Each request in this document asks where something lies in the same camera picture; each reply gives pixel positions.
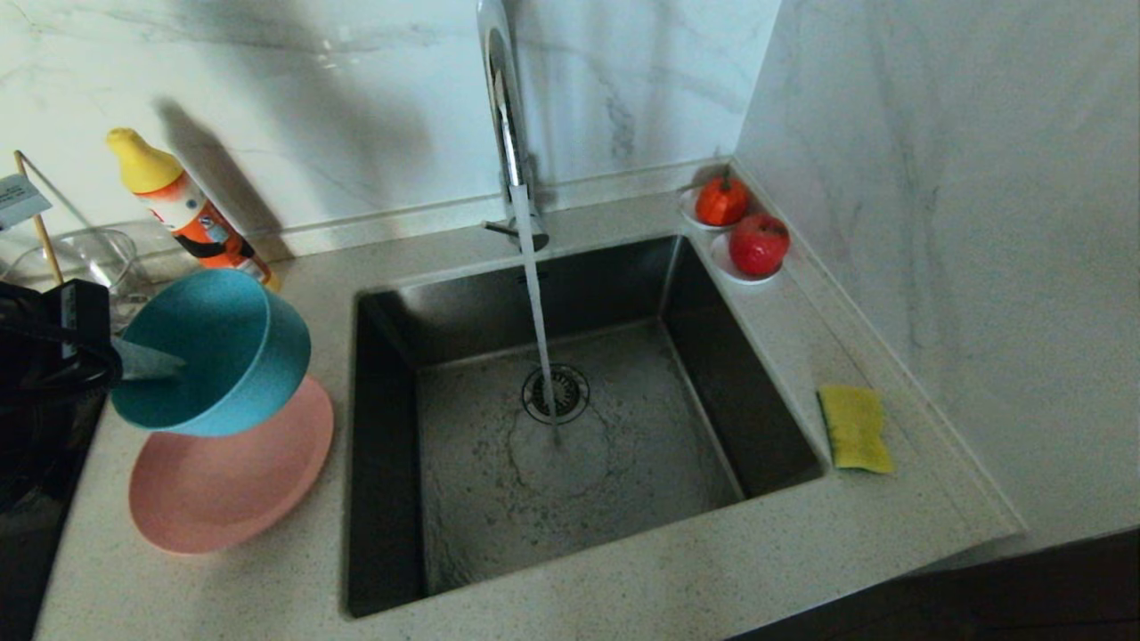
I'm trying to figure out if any teal bowl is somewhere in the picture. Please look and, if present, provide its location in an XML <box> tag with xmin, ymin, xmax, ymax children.
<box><xmin>110</xmin><ymin>269</ymin><xmax>313</xmax><ymax>437</ymax></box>

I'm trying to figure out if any golden utensil handle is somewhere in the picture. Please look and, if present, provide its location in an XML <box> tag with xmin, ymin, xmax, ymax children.
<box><xmin>12</xmin><ymin>150</ymin><xmax>66</xmax><ymax>286</ymax></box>

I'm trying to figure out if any orange detergent bottle yellow cap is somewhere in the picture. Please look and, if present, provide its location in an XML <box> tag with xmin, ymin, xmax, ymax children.
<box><xmin>106</xmin><ymin>127</ymin><xmax>281</xmax><ymax>291</ymax></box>

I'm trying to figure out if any chrome kitchen faucet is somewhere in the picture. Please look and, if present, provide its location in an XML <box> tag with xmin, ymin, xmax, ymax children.
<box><xmin>471</xmin><ymin>0</ymin><xmax>550</xmax><ymax>256</ymax></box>

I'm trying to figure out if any yellow sponge green backing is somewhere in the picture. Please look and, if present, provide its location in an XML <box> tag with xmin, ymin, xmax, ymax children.
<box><xmin>819</xmin><ymin>385</ymin><xmax>895</xmax><ymax>475</ymax></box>

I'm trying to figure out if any stainless steel sink basin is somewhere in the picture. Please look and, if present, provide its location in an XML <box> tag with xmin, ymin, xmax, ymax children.
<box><xmin>343</xmin><ymin>233</ymin><xmax>825</xmax><ymax>618</ymax></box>

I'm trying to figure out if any clear glass jug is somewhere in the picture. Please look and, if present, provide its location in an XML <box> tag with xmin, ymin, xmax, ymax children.
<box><xmin>0</xmin><ymin>229</ymin><xmax>154</xmax><ymax>332</ymax></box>

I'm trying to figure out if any pink plate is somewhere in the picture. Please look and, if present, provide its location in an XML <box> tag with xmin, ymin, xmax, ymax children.
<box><xmin>128</xmin><ymin>374</ymin><xmax>335</xmax><ymax>555</ymax></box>

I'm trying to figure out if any black stove cooktop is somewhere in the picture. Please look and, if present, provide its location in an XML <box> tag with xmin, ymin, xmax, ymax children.
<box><xmin>0</xmin><ymin>401</ymin><xmax>110</xmax><ymax>641</ymax></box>

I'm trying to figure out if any running water stream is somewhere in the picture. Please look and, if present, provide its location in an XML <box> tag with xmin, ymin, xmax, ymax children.
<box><xmin>512</xmin><ymin>183</ymin><xmax>568</xmax><ymax>450</ymax></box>

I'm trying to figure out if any round metal drain strainer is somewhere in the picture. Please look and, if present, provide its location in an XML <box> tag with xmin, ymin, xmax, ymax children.
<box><xmin>522</xmin><ymin>363</ymin><xmax>590</xmax><ymax>426</ymax></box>

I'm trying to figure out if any small white dish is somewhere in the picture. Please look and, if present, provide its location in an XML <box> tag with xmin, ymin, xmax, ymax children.
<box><xmin>680</xmin><ymin>185</ymin><xmax>751</xmax><ymax>232</ymax></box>
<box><xmin>710</xmin><ymin>233</ymin><xmax>783</xmax><ymax>286</ymax></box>

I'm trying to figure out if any red tomato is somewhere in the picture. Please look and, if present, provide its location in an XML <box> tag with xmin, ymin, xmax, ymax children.
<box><xmin>694</xmin><ymin>174</ymin><xmax>751</xmax><ymax>227</ymax></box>

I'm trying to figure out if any red apple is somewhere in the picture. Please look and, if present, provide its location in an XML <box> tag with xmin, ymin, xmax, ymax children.
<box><xmin>729</xmin><ymin>212</ymin><xmax>791</xmax><ymax>277</ymax></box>

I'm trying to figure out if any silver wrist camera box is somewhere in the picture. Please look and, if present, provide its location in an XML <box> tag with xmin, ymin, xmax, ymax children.
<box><xmin>0</xmin><ymin>174</ymin><xmax>53</xmax><ymax>233</ymax></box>

